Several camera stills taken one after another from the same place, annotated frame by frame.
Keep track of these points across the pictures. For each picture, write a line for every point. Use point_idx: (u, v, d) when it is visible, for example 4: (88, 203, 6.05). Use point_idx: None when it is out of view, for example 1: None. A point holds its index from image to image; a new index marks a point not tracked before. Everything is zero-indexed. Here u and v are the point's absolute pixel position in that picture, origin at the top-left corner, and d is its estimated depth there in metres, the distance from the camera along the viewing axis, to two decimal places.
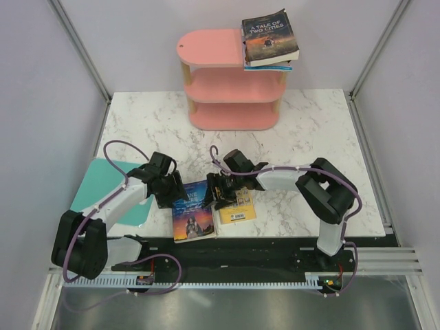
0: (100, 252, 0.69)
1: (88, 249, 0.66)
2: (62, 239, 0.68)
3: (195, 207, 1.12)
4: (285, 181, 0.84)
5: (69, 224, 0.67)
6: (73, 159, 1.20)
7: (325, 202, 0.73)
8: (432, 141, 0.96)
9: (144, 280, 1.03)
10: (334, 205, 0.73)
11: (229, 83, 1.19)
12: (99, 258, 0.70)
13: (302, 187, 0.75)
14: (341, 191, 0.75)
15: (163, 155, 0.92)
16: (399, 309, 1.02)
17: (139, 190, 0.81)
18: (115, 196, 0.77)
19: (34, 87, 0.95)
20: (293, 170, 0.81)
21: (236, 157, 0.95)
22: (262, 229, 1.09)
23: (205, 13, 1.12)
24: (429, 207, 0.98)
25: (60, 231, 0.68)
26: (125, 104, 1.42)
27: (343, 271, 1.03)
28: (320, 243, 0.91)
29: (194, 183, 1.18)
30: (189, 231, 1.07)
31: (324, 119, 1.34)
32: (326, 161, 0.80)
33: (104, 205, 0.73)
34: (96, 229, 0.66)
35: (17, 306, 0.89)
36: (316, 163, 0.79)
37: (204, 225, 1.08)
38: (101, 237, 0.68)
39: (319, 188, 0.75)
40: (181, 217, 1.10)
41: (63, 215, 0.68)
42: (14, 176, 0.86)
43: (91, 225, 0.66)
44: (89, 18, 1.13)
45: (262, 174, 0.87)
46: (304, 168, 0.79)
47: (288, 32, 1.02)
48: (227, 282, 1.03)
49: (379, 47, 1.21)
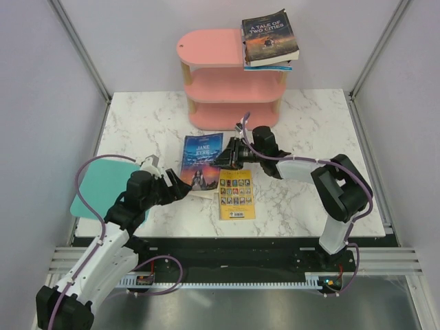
0: (83, 321, 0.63)
1: (69, 324, 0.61)
2: (42, 313, 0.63)
3: (204, 161, 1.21)
4: (302, 172, 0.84)
5: (45, 302, 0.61)
6: (73, 159, 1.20)
7: (336, 198, 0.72)
8: (432, 141, 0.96)
9: (144, 280, 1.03)
10: (346, 203, 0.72)
11: (229, 83, 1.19)
12: (85, 322, 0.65)
13: (316, 178, 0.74)
14: (355, 190, 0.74)
15: (139, 183, 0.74)
16: (400, 310, 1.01)
17: (119, 239, 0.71)
18: (91, 257, 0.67)
19: (34, 87, 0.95)
20: (311, 162, 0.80)
21: (267, 139, 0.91)
22: (262, 229, 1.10)
23: (205, 12, 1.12)
24: (429, 207, 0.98)
25: (38, 307, 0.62)
26: (125, 104, 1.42)
27: (343, 271, 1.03)
28: (322, 240, 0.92)
29: (208, 137, 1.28)
30: (194, 181, 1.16)
31: (325, 119, 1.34)
32: (347, 157, 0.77)
33: (80, 274, 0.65)
34: (73, 309, 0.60)
35: (17, 306, 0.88)
36: (335, 158, 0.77)
37: (210, 179, 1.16)
38: (82, 308, 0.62)
39: (333, 183, 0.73)
40: (190, 168, 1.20)
41: (38, 292, 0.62)
42: (14, 175, 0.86)
43: (66, 304, 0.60)
44: (90, 18, 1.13)
45: (284, 163, 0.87)
46: (324, 161, 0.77)
47: (288, 32, 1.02)
48: (229, 282, 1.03)
49: (380, 47, 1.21)
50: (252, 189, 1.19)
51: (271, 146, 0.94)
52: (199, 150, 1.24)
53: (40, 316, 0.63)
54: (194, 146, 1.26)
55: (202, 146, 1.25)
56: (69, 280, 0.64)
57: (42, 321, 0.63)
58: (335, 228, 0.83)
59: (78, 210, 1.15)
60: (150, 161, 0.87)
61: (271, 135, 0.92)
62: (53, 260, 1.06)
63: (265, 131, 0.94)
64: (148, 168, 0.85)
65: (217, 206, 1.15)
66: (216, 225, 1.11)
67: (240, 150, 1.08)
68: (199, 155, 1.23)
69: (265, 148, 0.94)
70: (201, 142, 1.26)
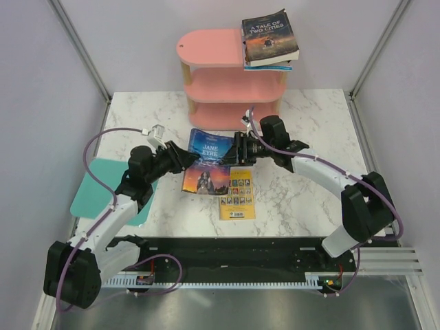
0: (93, 281, 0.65)
1: (80, 280, 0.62)
2: (52, 271, 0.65)
3: (212, 163, 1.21)
4: (322, 177, 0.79)
5: (57, 256, 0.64)
6: (73, 159, 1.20)
7: (366, 221, 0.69)
8: (432, 141, 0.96)
9: (144, 280, 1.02)
10: (368, 226, 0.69)
11: (229, 83, 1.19)
12: (94, 285, 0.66)
13: (348, 199, 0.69)
14: (380, 212, 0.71)
15: (139, 161, 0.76)
16: (399, 310, 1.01)
17: (129, 208, 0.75)
18: (104, 220, 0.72)
19: (34, 87, 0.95)
20: (340, 172, 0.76)
21: (274, 127, 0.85)
22: (261, 229, 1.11)
23: (205, 13, 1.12)
24: (429, 208, 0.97)
25: (50, 264, 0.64)
26: (125, 104, 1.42)
27: (342, 271, 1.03)
28: (326, 243, 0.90)
29: (217, 138, 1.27)
30: (200, 185, 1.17)
31: (324, 119, 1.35)
32: (380, 176, 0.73)
33: (93, 233, 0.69)
34: (85, 262, 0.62)
35: (17, 306, 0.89)
36: (368, 178, 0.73)
37: (217, 183, 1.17)
38: (93, 265, 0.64)
39: (363, 206, 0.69)
40: (196, 169, 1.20)
41: (51, 248, 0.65)
42: (14, 177, 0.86)
43: (79, 257, 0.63)
44: (90, 18, 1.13)
45: (301, 160, 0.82)
46: (355, 178, 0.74)
47: (288, 32, 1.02)
48: (227, 282, 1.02)
49: (380, 47, 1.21)
50: (252, 189, 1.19)
51: (282, 135, 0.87)
52: (207, 150, 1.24)
53: (47, 276, 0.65)
54: (201, 144, 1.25)
55: (210, 145, 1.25)
56: (83, 236, 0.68)
57: (50, 281, 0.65)
58: (346, 240, 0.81)
59: (78, 209, 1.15)
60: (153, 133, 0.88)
61: (278, 124, 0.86)
62: None
63: (273, 119, 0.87)
64: (154, 139, 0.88)
65: (217, 206, 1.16)
66: (216, 225, 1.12)
67: (249, 145, 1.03)
68: (207, 155, 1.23)
69: (274, 138, 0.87)
70: (209, 141, 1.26)
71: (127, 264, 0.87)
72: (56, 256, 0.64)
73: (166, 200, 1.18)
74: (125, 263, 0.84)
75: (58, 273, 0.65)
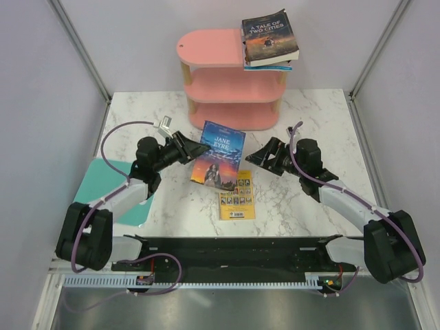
0: (106, 243, 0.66)
1: (96, 237, 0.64)
2: (68, 230, 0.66)
3: (222, 157, 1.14)
4: (346, 209, 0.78)
5: (76, 214, 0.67)
6: (73, 159, 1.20)
7: (386, 260, 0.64)
8: (432, 141, 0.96)
9: (144, 280, 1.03)
10: (392, 267, 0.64)
11: (229, 83, 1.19)
12: (106, 248, 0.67)
13: (368, 232, 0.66)
14: (405, 255, 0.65)
15: (146, 153, 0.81)
16: (399, 310, 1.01)
17: (140, 189, 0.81)
18: (118, 192, 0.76)
19: (34, 87, 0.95)
20: (366, 207, 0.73)
21: (311, 154, 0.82)
22: (262, 229, 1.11)
23: (205, 13, 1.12)
24: (428, 208, 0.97)
25: (68, 222, 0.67)
26: (125, 105, 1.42)
27: (343, 271, 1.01)
28: (329, 246, 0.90)
29: (230, 130, 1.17)
30: (207, 177, 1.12)
31: (324, 119, 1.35)
32: (410, 216, 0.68)
33: (110, 199, 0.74)
34: (103, 218, 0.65)
35: (16, 306, 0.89)
36: (395, 216, 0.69)
37: (225, 178, 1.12)
38: (109, 224, 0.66)
39: (386, 245, 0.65)
40: (205, 160, 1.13)
41: (69, 207, 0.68)
42: (14, 176, 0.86)
43: (97, 214, 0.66)
44: (91, 18, 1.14)
45: (328, 190, 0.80)
46: (379, 213, 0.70)
47: (288, 32, 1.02)
48: (227, 282, 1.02)
49: (380, 47, 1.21)
50: (253, 189, 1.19)
51: (316, 163, 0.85)
52: (218, 141, 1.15)
53: (62, 236, 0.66)
54: (212, 136, 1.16)
55: (223, 137, 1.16)
56: (101, 199, 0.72)
57: (64, 241, 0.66)
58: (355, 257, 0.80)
59: None
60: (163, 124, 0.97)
61: (317, 151, 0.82)
62: (53, 260, 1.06)
63: (311, 146, 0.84)
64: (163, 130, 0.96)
65: (217, 206, 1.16)
66: (216, 225, 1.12)
67: (281, 155, 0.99)
68: (218, 148, 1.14)
69: (307, 163, 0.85)
70: (221, 133, 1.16)
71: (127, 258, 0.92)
72: (73, 215, 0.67)
73: (166, 200, 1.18)
74: (125, 251, 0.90)
75: (74, 233, 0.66)
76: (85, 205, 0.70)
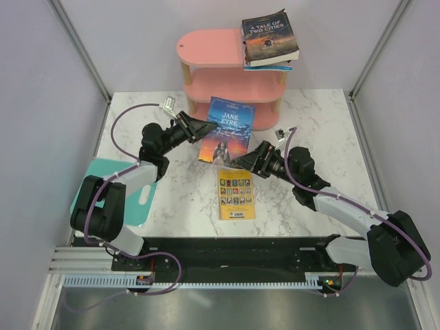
0: (118, 215, 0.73)
1: (109, 208, 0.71)
2: (82, 201, 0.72)
3: (231, 133, 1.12)
4: (344, 216, 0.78)
5: (91, 185, 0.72)
6: (73, 159, 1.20)
7: (393, 263, 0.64)
8: (432, 141, 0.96)
9: (144, 280, 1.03)
10: (400, 269, 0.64)
11: (229, 84, 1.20)
12: (117, 220, 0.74)
13: (372, 238, 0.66)
14: (411, 254, 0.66)
15: (152, 141, 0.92)
16: (399, 310, 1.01)
17: (150, 170, 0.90)
18: (131, 170, 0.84)
19: (34, 87, 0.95)
20: (365, 212, 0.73)
21: (304, 166, 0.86)
22: (262, 229, 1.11)
23: (205, 13, 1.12)
24: (429, 207, 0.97)
25: (83, 193, 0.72)
26: (125, 105, 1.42)
27: (343, 271, 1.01)
28: (329, 247, 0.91)
29: (238, 106, 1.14)
30: (216, 155, 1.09)
31: (324, 119, 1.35)
32: (409, 216, 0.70)
33: (123, 174, 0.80)
34: (117, 191, 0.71)
35: (17, 306, 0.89)
36: (394, 217, 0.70)
37: (234, 155, 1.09)
38: (122, 197, 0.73)
39: (391, 247, 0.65)
40: (213, 139, 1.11)
41: (84, 179, 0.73)
42: (14, 177, 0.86)
43: (112, 187, 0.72)
44: (91, 18, 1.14)
45: (323, 198, 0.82)
46: (379, 216, 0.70)
47: (288, 32, 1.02)
48: (227, 282, 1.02)
49: (380, 47, 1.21)
50: (253, 189, 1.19)
51: (309, 172, 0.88)
52: (226, 117, 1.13)
53: (77, 205, 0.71)
54: (219, 112, 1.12)
55: (230, 113, 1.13)
56: (115, 174, 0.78)
57: (78, 212, 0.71)
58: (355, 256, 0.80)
59: None
60: (169, 104, 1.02)
61: (311, 163, 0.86)
62: (53, 260, 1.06)
63: (305, 157, 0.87)
64: (166, 111, 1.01)
65: (217, 206, 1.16)
66: (216, 225, 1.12)
67: (272, 159, 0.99)
68: (225, 125, 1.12)
69: (301, 173, 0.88)
70: (229, 109, 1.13)
71: (127, 252, 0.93)
72: (89, 187, 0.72)
73: (166, 200, 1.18)
74: (128, 243, 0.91)
75: (88, 204, 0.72)
76: (100, 178, 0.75)
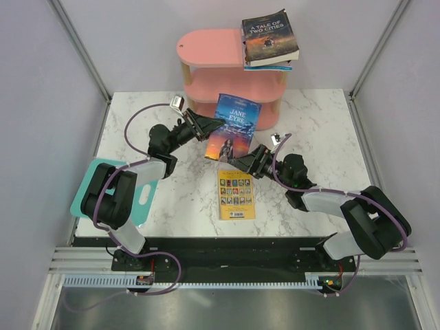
0: (128, 203, 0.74)
1: (119, 195, 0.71)
2: (94, 188, 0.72)
3: (238, 131, 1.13)
4: (329, 205, 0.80)
5: (104, 172, 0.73)
6: (74, 159, 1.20)
7: (371, 234, 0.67)
8: (432, 141, 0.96)
9: (144, 280, 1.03)
10: (381, 241, 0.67)
11: (229, 84, 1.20)
12: (126, 207, 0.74)
13: (346, 210, 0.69)
14: (390, 226, 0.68)
15: (159, 144, 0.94)
16: (399, 309, 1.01)
17: (159, 165, 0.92)
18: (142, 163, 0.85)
19: (34, 88, 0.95)
20: (340, 194, 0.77)
21: (298, 172, 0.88)
22: (262, 229, 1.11)
23: (205, 13, 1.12)
24: (429, 208, 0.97)
25: (95, 179, 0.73)
26: (125, 105, 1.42)
27: (343, 271, 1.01)
28: (326, 244, 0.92)
29: (247, 101, 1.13)
30: (223, 152, 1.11)
31: (325, 119, 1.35)
32: (379, 190, 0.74)
33: (135, 166, 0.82)
34: (128, 179, 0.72)
35: (17, 306, 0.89)
36: (367, 191, 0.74)
37: (236, 153, 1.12)
38: (133, 185, 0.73)
39: (366, 218, 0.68)
40: (220, 137, 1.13)
41: (98, 167, 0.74)
42: (14, 177, 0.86)
43: (124, 175, 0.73)
44: (91, 18, 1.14)
45: (309, 194, 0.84)
46: (353, 194, 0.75)
47: (288, 32, 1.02)
48: (228, 282, 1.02)
49: (380, 47, 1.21)
50: (252, 189, 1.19)
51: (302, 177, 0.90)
52: (234, 115, 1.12)
53: (89, 190, 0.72)
54: (227, 109, 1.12)
55: (238, 110, 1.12)
56: (127, 165, 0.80)
57: (89, 196, 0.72)
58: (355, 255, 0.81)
59: (78, 210, 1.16)
60: (175, 103, 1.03)
61: (304, 170, 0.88)
62: (53, 260, 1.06)
63: (298, 163, 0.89)
64: (174, 108, 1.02)
65: (217, 206, 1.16)
66: (216, 225, 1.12)
67: (267, 162, 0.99)
68: (233, 122, 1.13)
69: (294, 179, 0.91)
70: (237, 105, 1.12)
71: (130, 248, 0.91)
72: (101, 174, 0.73)
73: (166, 200, 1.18)
74: (131, 241, 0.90)
75: (99, 190, 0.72)
76: (112, 166, 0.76)
